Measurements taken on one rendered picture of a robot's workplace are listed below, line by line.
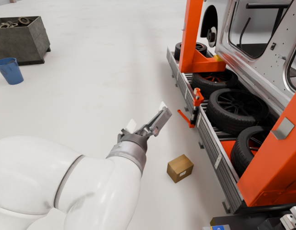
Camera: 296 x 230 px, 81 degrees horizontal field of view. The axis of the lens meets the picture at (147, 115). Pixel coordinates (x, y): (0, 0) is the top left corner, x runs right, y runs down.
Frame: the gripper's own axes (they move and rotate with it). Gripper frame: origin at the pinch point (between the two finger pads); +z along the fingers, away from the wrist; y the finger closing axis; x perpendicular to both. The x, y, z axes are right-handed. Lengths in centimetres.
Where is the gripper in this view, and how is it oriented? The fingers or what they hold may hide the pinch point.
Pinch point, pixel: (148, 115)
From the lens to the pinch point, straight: 60.2
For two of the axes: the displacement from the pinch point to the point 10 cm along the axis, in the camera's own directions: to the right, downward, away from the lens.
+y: -7.9, 4.3, 4.4
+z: 2.2, -4.7, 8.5
